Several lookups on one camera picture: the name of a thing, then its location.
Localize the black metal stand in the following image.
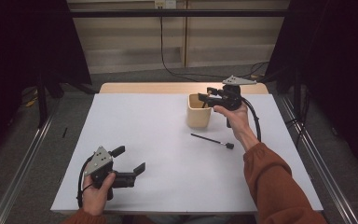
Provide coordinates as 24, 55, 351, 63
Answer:
36, 71, 49, 129
293, 68, 302, 119

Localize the black cable on floor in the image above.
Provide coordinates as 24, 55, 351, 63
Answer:
158, 6, 269, 82

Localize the thin black cable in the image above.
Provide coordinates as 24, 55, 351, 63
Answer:
285, 88, 311, 147

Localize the white wall socket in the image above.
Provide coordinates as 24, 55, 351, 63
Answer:
154, 0, 177, 9

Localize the white board sheet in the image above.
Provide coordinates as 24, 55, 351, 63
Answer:
49, 92, 324, 216

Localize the beige square cup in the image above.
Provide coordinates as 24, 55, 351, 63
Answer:
186, 92, 213, 129

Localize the person's right hand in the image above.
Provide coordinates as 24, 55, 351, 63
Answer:
213, 103, 260, 153

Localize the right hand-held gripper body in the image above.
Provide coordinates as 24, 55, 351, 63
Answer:
211, 75, 258, 129

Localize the black pen with cap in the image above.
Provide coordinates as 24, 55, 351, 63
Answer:
190, 133, 235, 150

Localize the black horizontal bar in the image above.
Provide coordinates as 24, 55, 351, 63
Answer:
69, 8, 288, 18

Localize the aluminium rail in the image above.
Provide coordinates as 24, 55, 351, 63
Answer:
281, 94, 358, 224
0, 105, 60, 224

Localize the person's left hand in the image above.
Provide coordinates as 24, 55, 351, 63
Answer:
82, 172, 117, 217

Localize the black curtain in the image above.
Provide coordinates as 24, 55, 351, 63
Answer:
0, 0, 92, 166
265, 0, 358, 178

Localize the left hand-held gripper cable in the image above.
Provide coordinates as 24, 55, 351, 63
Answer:
76, 155, 94, 209

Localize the right hand-held gripper cable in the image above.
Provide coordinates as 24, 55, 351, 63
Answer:
241, 96, 262, 143

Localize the hand-held gripper cable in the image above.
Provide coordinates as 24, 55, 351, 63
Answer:
241, 96, 262, 143
76, 155, 94, 209

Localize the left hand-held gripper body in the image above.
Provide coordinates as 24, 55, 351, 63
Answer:
83, 145, 137, 202

